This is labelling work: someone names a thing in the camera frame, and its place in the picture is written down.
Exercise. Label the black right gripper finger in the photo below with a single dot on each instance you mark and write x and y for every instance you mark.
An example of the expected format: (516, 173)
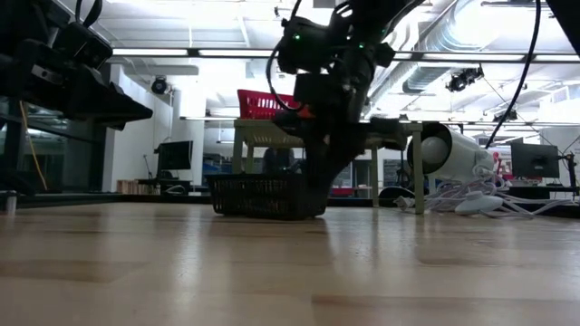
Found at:
(331, 167)

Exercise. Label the black plastic basket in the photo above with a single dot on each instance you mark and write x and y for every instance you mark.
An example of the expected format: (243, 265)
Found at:
(263, 199)

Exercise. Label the red plastic basket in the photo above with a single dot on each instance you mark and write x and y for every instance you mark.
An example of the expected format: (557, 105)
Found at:
(263, 104)

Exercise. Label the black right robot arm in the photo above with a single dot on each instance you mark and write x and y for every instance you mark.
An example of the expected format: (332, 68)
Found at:
(312, 45)

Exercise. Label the black ceiling spotlight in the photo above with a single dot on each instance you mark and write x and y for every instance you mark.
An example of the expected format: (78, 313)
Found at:
(464, 78)
(159, 85)

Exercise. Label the person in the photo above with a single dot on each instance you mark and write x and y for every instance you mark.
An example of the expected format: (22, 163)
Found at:
(278, 160)

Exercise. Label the black computer monitor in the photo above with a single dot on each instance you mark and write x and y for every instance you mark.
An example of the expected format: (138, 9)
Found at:
(534, 160)
(174, 156)

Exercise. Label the green perforated metal shelf riser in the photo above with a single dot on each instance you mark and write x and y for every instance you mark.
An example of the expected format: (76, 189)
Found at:
(267, 131)

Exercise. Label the long linear ceiling light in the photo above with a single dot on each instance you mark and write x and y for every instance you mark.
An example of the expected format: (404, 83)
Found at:
(181, 52)

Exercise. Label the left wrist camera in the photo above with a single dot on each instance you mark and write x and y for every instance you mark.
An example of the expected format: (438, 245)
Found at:
(84, 45)

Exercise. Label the black aluminium table frame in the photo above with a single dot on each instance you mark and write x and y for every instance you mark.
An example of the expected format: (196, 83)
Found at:
(90, 198)

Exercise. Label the white round lamp switch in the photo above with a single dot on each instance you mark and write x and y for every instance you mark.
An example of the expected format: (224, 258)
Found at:
(478, 206)

